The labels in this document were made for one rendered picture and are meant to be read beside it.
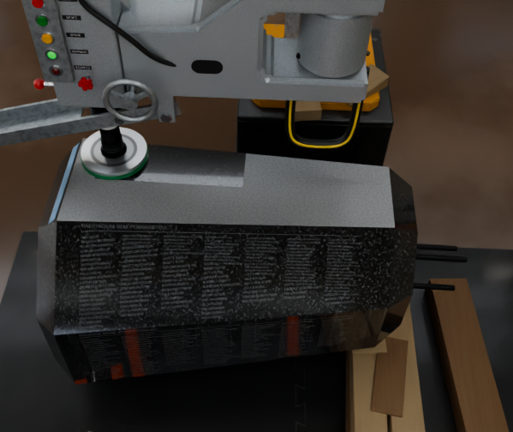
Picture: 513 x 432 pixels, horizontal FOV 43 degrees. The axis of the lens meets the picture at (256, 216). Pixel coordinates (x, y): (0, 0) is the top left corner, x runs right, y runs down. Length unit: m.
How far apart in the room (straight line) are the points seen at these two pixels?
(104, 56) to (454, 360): 1.74
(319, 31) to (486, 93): 2.38
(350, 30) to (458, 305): 1.48
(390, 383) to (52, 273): 1.23
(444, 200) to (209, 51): 1.88
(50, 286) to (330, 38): 1.12
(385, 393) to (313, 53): 1.25
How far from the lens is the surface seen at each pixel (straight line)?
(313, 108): 2.41
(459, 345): 2.76
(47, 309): 2.15
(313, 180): 2.11
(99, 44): 1.77
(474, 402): 2.66
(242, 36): 1.71
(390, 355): 2.51
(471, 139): 3.69
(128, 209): 2.04
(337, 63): 1.77
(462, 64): 4.17
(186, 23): 1.73
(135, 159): 2.14
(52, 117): 2.17
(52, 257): 2.09
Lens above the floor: 2.42
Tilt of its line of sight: 51 degrees down
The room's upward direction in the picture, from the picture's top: 2 degrees clockwise
